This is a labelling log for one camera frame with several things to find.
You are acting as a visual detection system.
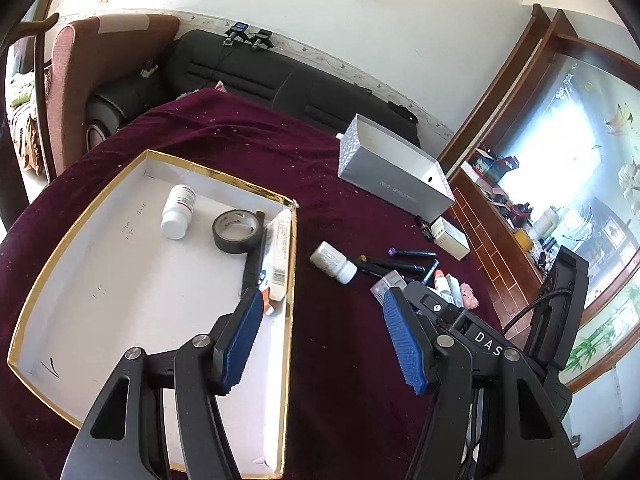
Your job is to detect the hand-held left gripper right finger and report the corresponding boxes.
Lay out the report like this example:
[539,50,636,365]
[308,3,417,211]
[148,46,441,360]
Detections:
[382,287,583,480]

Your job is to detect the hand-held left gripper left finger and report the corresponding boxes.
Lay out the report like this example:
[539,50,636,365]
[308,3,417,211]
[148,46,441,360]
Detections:
[60,287,266,480]

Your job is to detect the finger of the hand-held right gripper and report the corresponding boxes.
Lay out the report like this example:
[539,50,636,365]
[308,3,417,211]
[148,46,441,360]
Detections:
[404,282,471,333]

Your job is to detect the white green label medicine box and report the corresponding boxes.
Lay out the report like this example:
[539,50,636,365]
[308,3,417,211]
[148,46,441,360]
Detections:
[370,282,396,307]

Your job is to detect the black marker purple caps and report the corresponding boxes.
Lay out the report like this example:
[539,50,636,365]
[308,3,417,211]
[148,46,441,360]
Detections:
[386,246,437,259]

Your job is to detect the white pill bottle green label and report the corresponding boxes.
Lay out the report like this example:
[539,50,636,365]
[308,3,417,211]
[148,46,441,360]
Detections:
[309,241,358,285]

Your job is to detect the white gold-rimmed box tray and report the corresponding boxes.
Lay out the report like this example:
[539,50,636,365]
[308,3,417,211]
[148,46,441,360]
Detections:
[6,149,300,480]

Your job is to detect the small white carton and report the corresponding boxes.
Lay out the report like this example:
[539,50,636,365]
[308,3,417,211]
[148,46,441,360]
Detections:
[430,216,471,261]

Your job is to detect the white jar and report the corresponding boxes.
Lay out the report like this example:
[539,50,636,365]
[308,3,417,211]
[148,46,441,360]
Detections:
[532,206,560,241]

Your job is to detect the white orange blue medicine box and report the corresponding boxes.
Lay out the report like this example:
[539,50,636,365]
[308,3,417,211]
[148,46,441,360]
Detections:
[260,208,293,317]

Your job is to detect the black tape roll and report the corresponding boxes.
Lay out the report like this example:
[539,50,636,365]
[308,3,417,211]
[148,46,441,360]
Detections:
[212,209,265,255]

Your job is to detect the grey patterned box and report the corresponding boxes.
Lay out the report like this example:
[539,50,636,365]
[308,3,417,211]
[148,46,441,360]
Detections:
[337,114,456,216]

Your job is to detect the white pill bottle red label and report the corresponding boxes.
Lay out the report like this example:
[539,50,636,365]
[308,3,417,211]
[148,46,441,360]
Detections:
[160,184,197,240]

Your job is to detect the colourful box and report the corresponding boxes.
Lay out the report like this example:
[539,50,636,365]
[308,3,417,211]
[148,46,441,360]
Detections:
[472,152,521,183]

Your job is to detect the maroon tablecloth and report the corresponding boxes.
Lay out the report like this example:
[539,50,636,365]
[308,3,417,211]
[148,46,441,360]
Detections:
[0,87,506,480]

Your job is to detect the black sofa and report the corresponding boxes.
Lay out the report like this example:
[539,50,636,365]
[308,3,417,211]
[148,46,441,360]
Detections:
[85,29,421,153]

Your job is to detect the patterned bedding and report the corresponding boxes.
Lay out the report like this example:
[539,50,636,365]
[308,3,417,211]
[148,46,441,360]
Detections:
[5,72,51,176]

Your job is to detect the maroon armchair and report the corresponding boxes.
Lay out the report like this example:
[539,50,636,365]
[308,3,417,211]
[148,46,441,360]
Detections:
[46,12,181,181]

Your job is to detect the dark wooden stand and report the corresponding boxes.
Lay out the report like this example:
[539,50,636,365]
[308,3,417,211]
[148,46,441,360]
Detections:
[10,12,61,181]

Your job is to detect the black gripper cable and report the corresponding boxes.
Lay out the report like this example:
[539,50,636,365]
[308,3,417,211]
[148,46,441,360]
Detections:
[501,290,573,336]

